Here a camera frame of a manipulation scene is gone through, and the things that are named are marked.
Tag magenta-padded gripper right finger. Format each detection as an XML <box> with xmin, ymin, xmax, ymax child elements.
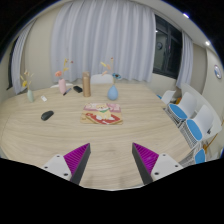
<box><xmin>131</xmin><ymin>142</ymin><xmax>184</xmax><ymax>186</ymax></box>

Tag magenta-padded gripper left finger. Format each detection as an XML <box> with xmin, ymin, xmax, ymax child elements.
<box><xmin>42</xmin><ymin>142</ymin><xmax>92</xmax><ymax>186</ymax></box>

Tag black computer mouse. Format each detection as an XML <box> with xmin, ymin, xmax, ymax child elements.
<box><xmin>40</xmin><ymin>110</ymin><xmax>55</xmax><ymax>122</ymax></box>

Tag white chairs with blue cushions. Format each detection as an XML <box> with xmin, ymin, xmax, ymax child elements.
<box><xmin>156</xmin><ymin>89</ymin><xmax>224</xmax><ymax>166</ymax></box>

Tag blue vase with dried flowers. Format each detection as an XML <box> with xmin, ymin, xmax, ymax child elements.
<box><xmin>99</xmin><ymin>57</ymin><xmax>123</xmax><ymax>102</ymax></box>

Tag pink vase with dried flowers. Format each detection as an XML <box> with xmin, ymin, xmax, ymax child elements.
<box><xmin>54</xmin><ymin>58</ymin><xmax>74</xmax><ymax>95</ymax></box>

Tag bronze insulated drink bottle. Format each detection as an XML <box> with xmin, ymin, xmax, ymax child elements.
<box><xmin>82</xmin><ymin>71</ymin><xmax>92</xmax><ymax>98</ymax></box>

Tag green vase with yellow flowers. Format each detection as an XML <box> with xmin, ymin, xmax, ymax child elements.
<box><xmin>19</xmin><ymin>69</ymin><xmax>35</xmax><ymax>104</ymax></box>

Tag narrow white curtain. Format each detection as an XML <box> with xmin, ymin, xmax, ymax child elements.
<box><xmin>10</xmin><ymin>19</ymin><xmax>37</xmax><ymax>95</ymax></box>
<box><xmin>175</xmin><ymin>31</ymin><xmax>194</xmax><ymax>89</ymax></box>

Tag dark glass window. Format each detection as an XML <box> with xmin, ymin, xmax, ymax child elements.
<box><xmin>153</xmin><ymin>14</ymin><xmax>184</xmax><ymax>80</ymax></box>

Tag wide white curtain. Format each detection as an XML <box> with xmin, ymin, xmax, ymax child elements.
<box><xmin>49</xmin><ymin>0</ymin><xmax>158</xmax><ymax>85</ymax></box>

